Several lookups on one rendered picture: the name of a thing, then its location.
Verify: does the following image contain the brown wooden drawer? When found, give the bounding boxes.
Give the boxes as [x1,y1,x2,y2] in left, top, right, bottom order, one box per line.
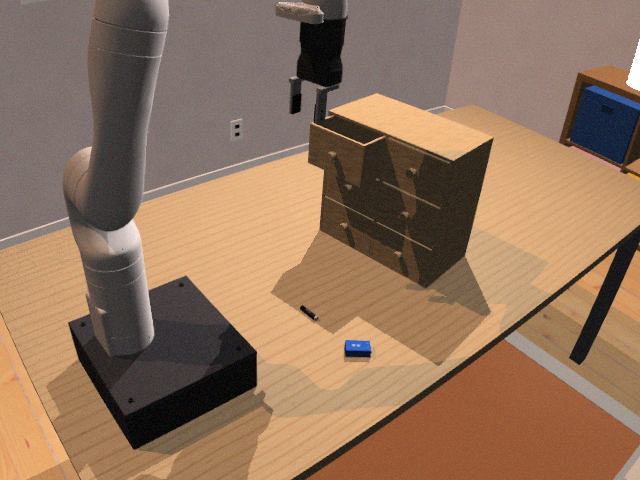
[322,196,374,255]
[325,172,379,217]
[383,138,450,205]
[377,182,441,246]
[308,115,385,187]
[372,222,432,285]

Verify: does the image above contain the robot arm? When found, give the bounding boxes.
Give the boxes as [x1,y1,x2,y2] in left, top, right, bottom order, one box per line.
[63,0,169,357]

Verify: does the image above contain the brown wooden chest of drawers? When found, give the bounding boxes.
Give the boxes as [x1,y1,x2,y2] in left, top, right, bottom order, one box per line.
[319,94,494,288]

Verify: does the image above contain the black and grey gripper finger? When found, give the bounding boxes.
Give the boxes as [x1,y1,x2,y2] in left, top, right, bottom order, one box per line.
[314,84,339,124]
[289,76,304,114]

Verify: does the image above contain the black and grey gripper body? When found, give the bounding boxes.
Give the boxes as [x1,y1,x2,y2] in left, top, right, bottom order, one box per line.
[276,0,348,87]

